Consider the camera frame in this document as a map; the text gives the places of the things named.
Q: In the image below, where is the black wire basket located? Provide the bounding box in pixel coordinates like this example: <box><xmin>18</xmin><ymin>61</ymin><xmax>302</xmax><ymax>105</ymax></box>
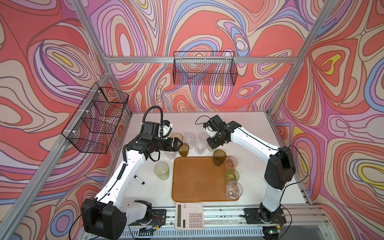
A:
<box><xmin>173</xmin><ymin>50</ymin><xmax>238</xmax><ymax>86</ymax></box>
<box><xmin>62</xmin><ymin>83</ymin><xmax>129</xmax><ymax>154</ymax></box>

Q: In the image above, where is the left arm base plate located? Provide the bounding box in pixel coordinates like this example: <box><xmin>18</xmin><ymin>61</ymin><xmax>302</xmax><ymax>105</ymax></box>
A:
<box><xmin>130</xmin><ymin>209</ymin><xmax>167</xmax><ymax>227</ymax></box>

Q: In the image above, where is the white desk calculator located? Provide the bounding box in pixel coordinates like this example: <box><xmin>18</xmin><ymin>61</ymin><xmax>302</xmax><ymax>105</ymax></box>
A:
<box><xmin>175</xmin><ymin>203</ymin><xmax>205</xmax><ymax>230</ymax></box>

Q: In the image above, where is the brown textured cup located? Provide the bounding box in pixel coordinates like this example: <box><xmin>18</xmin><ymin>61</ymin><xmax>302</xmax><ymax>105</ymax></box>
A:
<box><xmin>213</xmin><ymin>150</ymin><xmax>227</xmax><ymax>166</ymax></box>

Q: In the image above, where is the clear wide glass left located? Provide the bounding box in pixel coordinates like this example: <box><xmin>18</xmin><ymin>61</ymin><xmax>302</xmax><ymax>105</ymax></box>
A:
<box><xmin>164</xmin><ymin>151</ymin><xmax>177</xmax><ymax>160</ymax></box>

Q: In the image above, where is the clear faceted glass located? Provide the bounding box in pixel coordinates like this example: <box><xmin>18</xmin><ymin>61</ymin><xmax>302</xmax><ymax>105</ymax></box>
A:
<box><xmin>225</xmin><ymin>181</ymin><xmax>243</xmax><ymax>201</ymax></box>
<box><xmin>195</xmin><ymin>140</ymin><xmax>207</xmax><ymax>155</ymax></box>

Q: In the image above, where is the orange plastic tray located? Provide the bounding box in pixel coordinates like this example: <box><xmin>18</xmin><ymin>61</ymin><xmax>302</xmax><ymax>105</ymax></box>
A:
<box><xmin>172</xmin><ymin>157</ymin><xmax>229</xmax><ymax>202</ymax></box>

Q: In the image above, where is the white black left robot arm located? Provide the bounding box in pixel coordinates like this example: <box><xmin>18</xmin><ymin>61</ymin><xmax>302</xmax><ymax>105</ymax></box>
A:
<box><xmin>81</xmin><ymin>111</ymin><xmax>183</xmax><ymax>240</ymax></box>

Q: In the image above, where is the black wire basket left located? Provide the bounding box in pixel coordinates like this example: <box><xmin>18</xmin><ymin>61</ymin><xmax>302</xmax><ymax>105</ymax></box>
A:
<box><xmin>62</xmin><ymin>83</ymin><xmax>129</xmax><ymax>154</ymax></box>

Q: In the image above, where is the black marker pen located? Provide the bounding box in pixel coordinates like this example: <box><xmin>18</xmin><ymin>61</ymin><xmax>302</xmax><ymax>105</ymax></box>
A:
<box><xmin>134</xmin><ymin>175</ymin><xmax>145</xmax><ymax>185</ymax></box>

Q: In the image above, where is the yellow amber glass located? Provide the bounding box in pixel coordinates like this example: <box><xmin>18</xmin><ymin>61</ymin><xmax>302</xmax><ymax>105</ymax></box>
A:
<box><xmin>171</xmin><ymin>133</ymin><xmax>183</xmax><ymax>139</ymax></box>

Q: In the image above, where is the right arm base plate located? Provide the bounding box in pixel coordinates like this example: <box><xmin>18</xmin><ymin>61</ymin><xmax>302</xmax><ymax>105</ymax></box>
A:
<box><xmin>242</xmin><ymin>208</ymin><xmax>287</xmax><ymax>226</ymax></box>

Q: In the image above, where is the olive textured cup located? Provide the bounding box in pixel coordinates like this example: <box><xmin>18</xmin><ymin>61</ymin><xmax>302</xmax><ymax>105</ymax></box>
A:
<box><xmin>178</xmin><ymin>143</ymin><xmax>190</xmax><ymax>157</ymax></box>

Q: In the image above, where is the pale yellow frosted cup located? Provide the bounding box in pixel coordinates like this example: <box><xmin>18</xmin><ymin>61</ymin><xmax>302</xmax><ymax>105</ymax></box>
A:
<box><xmin>154</xmin><ymin>162</ymin><xmax>170</xmax><ymax>181</ymax></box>

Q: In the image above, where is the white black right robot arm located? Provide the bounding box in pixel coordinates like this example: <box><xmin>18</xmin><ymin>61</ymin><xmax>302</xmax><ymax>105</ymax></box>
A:
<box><xmin>203</xmin><ymin>115</ymin><xmax>296</xmax><ymax>224</ymax></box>

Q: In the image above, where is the small clear glass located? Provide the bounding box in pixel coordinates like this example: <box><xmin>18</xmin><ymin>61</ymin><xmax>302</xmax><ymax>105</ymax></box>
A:
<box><xmin>199</xmin><ymin>132</ymin><xmax>209</xmax><ymax>141</ymax></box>

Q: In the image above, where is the pale green textured cup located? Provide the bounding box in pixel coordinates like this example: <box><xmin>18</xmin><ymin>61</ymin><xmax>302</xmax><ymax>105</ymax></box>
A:
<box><xmin>207</xmin><ymin>146</ymin><xmax>215</xmax><ymax>152</ymax></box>

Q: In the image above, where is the clear glass back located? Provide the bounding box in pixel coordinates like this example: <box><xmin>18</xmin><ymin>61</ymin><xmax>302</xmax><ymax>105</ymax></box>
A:
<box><xmin>183</xmin><ymin>133</ymin><xmax>196</xmax><ymax>149</ymax></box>

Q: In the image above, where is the black wire basket back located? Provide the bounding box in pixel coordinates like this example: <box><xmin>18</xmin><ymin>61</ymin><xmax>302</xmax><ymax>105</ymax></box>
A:
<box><xmin>173</xmin><ymin>50</ymin><xmax>238</xmax><ymax>86</ymax></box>

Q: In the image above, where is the green ribbed glass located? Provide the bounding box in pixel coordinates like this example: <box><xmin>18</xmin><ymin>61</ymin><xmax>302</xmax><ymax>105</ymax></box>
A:
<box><xmin>225</xmin><ymin>169</ymin><xmax>240</xmax><ymax>183</ymax></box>

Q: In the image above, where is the pink textured cup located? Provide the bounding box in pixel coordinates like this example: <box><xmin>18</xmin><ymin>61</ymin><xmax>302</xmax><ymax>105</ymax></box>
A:
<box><xmin>224</xmin><ymin>156</ymin><xmax>238</xmax><ymax>170</ymax></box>

